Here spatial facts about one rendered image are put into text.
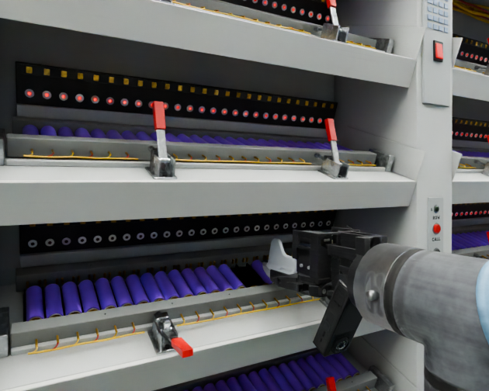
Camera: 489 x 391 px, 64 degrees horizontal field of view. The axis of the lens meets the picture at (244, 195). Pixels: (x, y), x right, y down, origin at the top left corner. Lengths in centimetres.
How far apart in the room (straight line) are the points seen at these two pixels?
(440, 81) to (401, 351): 47
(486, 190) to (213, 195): 58
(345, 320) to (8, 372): 37
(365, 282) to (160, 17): 36
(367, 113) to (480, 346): 52
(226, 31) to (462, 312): 39
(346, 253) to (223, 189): 16
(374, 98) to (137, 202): 50
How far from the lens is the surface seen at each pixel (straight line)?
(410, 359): 78
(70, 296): 55
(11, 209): 44
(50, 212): 44
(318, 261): 49
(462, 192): 83
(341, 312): 50
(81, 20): 48
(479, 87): 89
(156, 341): 50
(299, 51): 58
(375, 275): 42
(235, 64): 75
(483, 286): 36
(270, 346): 56
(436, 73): 77
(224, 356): 53
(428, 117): 74
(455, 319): 37
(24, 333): 50
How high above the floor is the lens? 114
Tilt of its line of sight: 1 degrees down
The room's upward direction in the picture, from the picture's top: 1 degrees counter-clockwise
